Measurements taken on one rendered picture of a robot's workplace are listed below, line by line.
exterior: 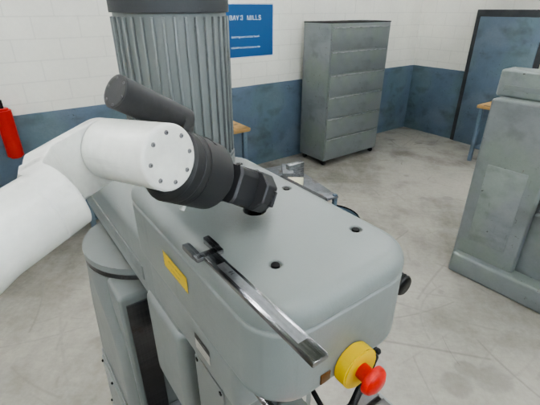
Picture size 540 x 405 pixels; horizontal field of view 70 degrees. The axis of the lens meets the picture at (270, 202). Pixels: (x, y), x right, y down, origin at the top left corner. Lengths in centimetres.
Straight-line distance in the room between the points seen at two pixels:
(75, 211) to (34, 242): 4
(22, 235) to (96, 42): 448
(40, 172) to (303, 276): 29
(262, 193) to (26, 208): 28
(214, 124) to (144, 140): 35
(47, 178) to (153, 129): 10
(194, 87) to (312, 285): 39
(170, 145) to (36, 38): 434
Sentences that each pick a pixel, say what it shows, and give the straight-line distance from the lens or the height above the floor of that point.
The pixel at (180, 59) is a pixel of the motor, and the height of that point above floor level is 210.
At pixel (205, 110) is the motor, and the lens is 69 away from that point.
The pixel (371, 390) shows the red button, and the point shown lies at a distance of 53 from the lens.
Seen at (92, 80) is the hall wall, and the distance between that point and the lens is 481.
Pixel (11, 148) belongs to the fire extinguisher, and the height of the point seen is 92.
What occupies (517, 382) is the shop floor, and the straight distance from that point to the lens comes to 319.
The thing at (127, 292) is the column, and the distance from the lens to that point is 107.
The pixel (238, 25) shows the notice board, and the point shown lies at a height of 197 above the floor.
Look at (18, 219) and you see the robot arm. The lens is 35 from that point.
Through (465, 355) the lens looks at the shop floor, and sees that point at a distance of 321.
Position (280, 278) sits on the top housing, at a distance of 46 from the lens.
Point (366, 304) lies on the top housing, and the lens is 51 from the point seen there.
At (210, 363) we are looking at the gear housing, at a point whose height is 167.
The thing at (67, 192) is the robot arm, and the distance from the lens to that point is 36.
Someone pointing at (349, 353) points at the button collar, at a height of 179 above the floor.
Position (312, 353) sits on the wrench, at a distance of 37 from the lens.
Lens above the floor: 217
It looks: 27 degrees down
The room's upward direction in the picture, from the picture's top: straight up
